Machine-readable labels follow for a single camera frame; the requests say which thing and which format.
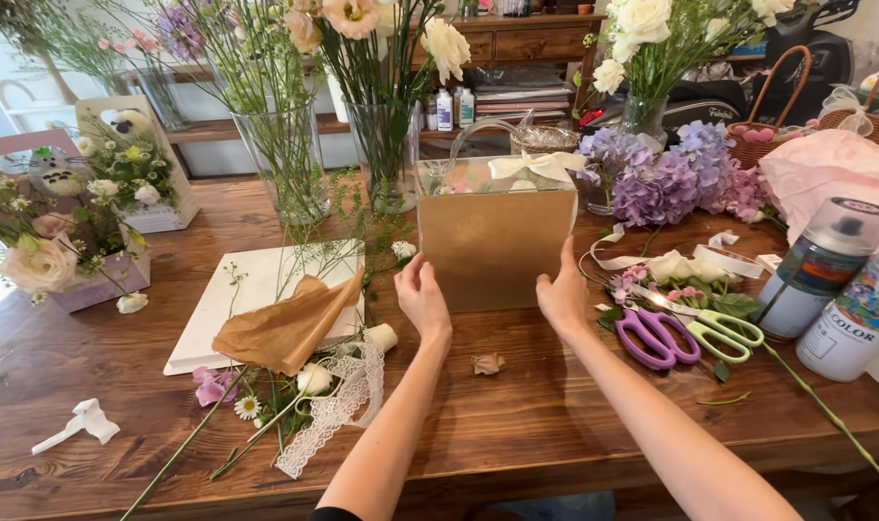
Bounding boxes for person's right hand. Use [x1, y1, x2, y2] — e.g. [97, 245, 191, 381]
[536, 235, 592, 340]

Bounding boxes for spray can with clear cap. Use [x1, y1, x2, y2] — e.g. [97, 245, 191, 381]
[754, 197, 879, 343]

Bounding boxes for green handled scissors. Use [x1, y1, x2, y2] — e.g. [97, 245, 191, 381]
[630, 283, 765, 365]

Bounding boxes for white tape roll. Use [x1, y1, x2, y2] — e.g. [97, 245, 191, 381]
[692, 244, 765, 280]

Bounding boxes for white flat board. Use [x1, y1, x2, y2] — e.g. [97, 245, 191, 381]
[163, 239, 367, 376]

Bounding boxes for white chair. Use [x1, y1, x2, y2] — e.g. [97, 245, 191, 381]
[0, 78, 80, 140]

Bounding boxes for stack of papers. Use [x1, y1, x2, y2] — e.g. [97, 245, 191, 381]
[473, 67, 575, 121]

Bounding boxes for purple box flower arrangement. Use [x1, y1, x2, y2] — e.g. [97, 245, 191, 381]
[0, 129, 152, 314]

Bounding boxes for pink tissue paper heap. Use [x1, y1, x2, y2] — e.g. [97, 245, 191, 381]
[758, 129, 879, 246]

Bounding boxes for glass vase with purple flowers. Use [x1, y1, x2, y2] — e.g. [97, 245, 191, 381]
[96, 0, 227, 133]

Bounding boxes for brown tissue paper sheet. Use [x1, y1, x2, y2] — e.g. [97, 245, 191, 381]
[211, 267, 366, 377]

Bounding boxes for small wicker basket with cellophane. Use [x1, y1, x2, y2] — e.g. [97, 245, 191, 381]
[509, 109, 582, 156]

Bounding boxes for gold gift box clear handle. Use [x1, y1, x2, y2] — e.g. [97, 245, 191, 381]
[415, 119, 581, 314]

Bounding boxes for glass vase with white roses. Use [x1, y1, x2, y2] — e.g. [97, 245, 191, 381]
[590, 0, 798, 149]

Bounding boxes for wicker basket with white bow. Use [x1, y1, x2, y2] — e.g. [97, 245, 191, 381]
[819, 43, 879, 151]

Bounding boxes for purple hydrangea bunch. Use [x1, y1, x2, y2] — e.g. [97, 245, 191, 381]
[577, 120, 773, 230]

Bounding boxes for glass vase with cream flowers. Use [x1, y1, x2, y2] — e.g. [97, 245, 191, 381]
[284, 0, 473, 214]

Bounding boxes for small pink flower sprigs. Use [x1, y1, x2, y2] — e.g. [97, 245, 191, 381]
[608, 264, 707, 306]

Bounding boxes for purple handled scissors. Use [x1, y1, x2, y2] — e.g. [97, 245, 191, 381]
[615, 307, 701, 371]

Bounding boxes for cream ribbon bow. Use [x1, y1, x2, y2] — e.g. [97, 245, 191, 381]
[487, 151, 588, 184]

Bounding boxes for wooden console table with drawers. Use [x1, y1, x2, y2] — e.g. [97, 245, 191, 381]
[409, 12, 608, 140]

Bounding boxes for white ribbon spool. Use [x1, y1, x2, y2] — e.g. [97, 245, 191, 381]
[363, 323, 399, 354]

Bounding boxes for cream rose head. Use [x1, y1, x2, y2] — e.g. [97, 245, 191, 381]
[646, 249, 735, 285]

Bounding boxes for black bag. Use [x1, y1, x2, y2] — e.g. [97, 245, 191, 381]
[590, 79, 749, 140]

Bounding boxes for brown wicker basket pink eggs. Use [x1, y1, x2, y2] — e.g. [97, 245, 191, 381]
[725, 45, 820, 169]

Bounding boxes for white rose bud with stem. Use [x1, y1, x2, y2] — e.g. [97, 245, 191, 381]
[209, 362, 335, 480]

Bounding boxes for white lace ribbon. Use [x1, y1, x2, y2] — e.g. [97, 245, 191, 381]
[275, 335, 387, 480]

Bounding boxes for white spray can colourful label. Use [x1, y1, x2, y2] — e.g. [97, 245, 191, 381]
[796, 235, 879, 383]

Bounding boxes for pink cut flower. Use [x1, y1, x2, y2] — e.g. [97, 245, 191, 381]
[192, 365, 242, 408]

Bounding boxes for person's left hand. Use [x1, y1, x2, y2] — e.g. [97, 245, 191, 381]
[395, 253, 453, 341]

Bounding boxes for cream ribbon strip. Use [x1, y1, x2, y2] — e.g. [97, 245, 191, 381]
[579, 223, 654, 272]

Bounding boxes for crumpled white paper scrap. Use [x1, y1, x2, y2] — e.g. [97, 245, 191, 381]
[31, 398, 121, 456]

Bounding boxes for white box flower arrangement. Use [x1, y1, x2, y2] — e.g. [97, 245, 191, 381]
[74, 95, 202, 234]

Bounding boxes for glass vase with thin greenery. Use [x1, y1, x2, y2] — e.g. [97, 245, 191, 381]
[193, 0, 333, 243]

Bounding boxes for long green stem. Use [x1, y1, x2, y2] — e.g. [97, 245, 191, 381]
[761, 343, 879, 479]

